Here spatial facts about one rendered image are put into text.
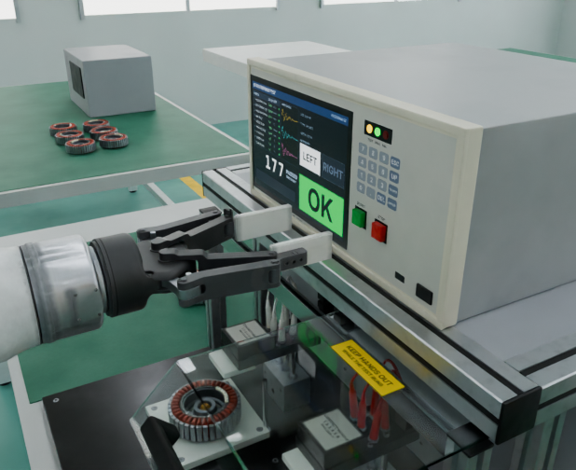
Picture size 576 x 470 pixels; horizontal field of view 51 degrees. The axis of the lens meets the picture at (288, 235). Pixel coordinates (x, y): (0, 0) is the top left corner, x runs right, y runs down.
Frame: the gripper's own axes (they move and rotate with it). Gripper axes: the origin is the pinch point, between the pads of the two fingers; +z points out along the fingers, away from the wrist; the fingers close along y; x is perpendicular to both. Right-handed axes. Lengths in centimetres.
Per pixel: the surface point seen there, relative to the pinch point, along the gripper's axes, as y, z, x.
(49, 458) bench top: -28, -26, -43
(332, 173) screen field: -6.0, 9.4, 3.5
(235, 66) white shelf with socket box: -95, 37, 1
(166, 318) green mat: -57, 2, -43
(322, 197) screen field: -8.1, 9.4, -0.2
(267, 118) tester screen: -22.7, 9.4, 6.5
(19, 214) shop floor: -327, -6, -117
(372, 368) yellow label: 11.1, 3.8, -11.6
